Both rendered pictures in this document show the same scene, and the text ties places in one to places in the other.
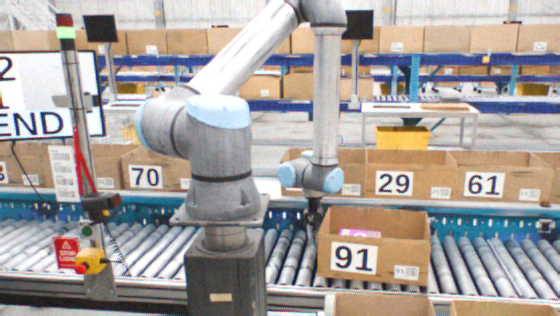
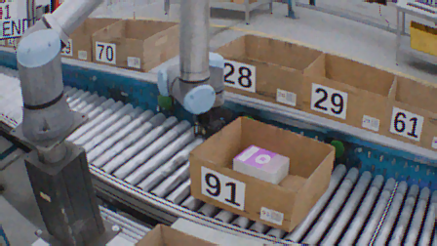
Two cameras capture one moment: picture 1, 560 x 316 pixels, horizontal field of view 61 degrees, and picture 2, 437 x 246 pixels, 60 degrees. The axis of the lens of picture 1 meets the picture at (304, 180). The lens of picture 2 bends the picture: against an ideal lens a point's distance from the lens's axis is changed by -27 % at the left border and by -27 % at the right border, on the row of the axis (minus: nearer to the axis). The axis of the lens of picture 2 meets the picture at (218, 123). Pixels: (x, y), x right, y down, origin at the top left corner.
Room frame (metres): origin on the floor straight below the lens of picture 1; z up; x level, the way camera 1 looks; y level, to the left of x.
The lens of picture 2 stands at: (0.35, -0.70, 1.76)
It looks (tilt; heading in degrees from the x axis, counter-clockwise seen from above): 29 degrees down; 25
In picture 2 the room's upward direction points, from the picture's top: 1 degrees counter-clockwise
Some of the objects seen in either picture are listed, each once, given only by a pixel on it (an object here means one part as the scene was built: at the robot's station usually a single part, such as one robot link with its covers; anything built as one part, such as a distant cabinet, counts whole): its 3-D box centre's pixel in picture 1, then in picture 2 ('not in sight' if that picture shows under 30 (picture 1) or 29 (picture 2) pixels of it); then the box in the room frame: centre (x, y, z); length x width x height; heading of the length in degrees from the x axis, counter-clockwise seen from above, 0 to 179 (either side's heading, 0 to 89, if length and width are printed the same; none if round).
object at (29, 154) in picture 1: (26, 164); not in sight; (2.37, 1.45, 0.96); 0.39 x 0.29 x 0.17; 82
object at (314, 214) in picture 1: (313, 209); (210, 119); (1.72, -0.04, 0.94); 0.09 x 0.08 x 0.12; 173
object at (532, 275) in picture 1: (528, 269); (402, 224); (1.62, -0.85, 0.72); 0.52 x 0.05 x 0.05; 173
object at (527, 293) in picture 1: (510, 269); (389, 221); (1.63, -0.79, 0.72); 0.52 x 0.05 x 0.05; 173
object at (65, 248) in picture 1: (75, 253); not in sight; (1.53, 0.82, 0.85); 0.16 x 0.01 x 0.13; 83
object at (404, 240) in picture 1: (374, 242); (265, 173); (1.64, -0.26, 0.83); 0.39 x 0.29 x 0.17; 79
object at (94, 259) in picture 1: (99, 262); not in sight; (1.49, 0.72, 0.84); 0.15 x 0.09 x 0.07; 83
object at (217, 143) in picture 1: (217, 133); (39, 63); (1.13, 0.21, 1.36); 0.17 x 0.15 x 0.18; 52
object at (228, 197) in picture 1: (222, 187); (44, 108); (1.13, 0.21, 1.22); 0.19 x 0.19 x 0.10
